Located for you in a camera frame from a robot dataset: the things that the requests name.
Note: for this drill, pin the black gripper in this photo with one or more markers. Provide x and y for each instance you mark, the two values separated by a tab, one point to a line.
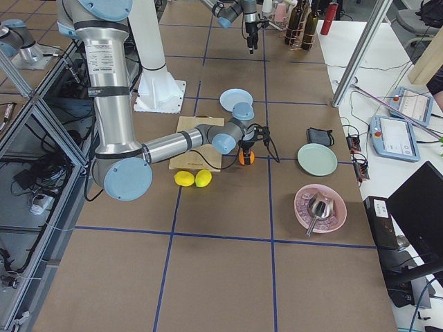
250	27
247	142

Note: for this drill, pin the orange fruit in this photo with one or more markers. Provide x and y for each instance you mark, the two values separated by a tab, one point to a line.
252	157

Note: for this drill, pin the light blue plate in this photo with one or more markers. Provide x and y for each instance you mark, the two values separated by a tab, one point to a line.
229	98

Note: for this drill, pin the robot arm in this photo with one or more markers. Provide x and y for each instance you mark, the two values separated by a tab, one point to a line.
226	14
127	70

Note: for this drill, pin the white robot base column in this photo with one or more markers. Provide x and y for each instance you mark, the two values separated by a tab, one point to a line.
158	91

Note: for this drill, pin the light green plate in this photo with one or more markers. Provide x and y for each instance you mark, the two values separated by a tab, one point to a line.
317	160

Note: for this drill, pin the pink plastic cup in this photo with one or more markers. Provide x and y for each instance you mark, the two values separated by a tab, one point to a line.
280	13

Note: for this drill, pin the dark wine bottle middle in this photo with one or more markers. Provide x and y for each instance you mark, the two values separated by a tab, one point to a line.
294	21

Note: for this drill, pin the dark wine bottle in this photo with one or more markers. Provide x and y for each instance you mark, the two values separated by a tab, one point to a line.
294	21
310	26

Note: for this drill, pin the bamboo cutting board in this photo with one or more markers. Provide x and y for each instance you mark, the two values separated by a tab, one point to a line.
191	161

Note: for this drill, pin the yellow lemon right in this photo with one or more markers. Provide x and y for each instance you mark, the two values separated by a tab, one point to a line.
203	178

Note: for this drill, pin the yellow lemon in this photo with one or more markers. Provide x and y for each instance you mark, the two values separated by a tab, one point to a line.
184	178
203	178

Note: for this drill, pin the dark wine bottle front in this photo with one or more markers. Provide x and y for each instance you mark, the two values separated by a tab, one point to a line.
310	26

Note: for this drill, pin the yellow lemon left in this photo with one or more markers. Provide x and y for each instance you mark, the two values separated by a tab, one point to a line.
184	178

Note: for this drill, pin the grey folded cloth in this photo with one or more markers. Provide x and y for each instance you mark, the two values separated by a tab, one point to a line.
320	136

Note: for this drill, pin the red thermos bottle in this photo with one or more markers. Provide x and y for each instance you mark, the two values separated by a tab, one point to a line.
329	17

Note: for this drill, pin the metal scoop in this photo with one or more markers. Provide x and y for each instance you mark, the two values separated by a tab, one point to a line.
320	208

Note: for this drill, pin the pink bowl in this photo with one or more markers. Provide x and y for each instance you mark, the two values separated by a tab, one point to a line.
330	224

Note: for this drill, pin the black computer box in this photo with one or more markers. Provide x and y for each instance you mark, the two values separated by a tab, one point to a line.
380	221

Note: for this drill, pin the teach pendant near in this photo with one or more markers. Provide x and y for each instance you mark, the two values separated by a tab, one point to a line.
394	138

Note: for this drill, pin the teach pendant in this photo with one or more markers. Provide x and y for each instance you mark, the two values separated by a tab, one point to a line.
413	104
394	138

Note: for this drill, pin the teach pendant far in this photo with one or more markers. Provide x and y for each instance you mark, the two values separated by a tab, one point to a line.
413	104

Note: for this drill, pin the black monitor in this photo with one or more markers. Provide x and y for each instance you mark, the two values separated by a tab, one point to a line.
416	206

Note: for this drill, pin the white wire cup rack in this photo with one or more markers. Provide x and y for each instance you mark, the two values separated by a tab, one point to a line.
270	17

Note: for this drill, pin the copper wire bottle rack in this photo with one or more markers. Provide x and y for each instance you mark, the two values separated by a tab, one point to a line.
301	36

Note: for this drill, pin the aluminium frame post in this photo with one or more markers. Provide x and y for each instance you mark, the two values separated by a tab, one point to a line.
362	46

